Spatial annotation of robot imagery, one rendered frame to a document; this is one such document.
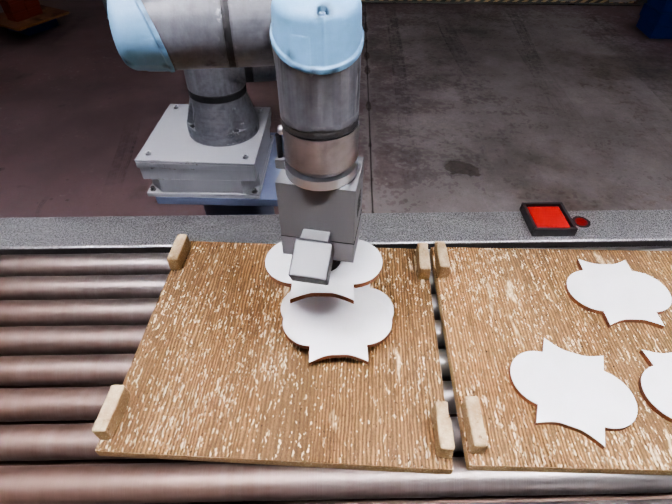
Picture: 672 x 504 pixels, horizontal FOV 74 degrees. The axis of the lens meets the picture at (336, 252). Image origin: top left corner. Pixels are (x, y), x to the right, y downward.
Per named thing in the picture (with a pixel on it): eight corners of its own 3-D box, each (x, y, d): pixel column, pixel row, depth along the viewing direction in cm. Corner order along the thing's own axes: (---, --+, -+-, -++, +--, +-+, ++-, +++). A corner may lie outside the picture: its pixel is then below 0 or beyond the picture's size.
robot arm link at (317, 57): (353, -26, 39) (376, 5, 33) (350, 94, 47) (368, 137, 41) (262, -22, 38) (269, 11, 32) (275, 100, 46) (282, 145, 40)
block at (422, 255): (414, 253, 74) (416, 241, 72) (426, 253, 74) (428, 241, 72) (417, 280, 70) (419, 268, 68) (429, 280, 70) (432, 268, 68)
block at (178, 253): (180, 244, 75) (176, 232, 73) (191, 245, 75) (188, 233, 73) (169, 271, 71) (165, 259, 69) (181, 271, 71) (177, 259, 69)
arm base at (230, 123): (204, 108, 104) (196, 65, 97) (267, 115, 102) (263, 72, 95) (176, 142, 93) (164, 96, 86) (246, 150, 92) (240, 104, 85)
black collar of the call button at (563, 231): (519, 209, 85) (521, 202, 84) (558, 208, 85) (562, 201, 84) (532, 236, 80) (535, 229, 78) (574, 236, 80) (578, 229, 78)
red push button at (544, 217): (524, 212, 84) (526, 206, 83) (556, 211, 84) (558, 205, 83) (535, 233, 80) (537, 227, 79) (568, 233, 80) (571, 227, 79)
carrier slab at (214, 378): (184, 246, 77) (182, 240, 76) (424, 255, 76) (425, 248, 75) (98, 456, 53) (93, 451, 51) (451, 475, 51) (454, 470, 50)
